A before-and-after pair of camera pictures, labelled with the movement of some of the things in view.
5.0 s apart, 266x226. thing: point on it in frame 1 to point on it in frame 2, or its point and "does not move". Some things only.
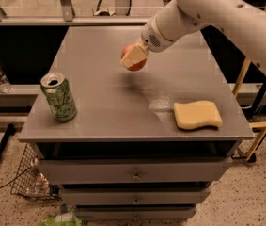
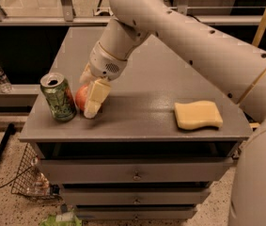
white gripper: (152, 39) to (104, 63)
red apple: (137, 67) to (81, 96)
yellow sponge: (197, 114) does not move
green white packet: (62, 218) does not move
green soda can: (58, 94) does not move
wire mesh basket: (29, 182) does not move
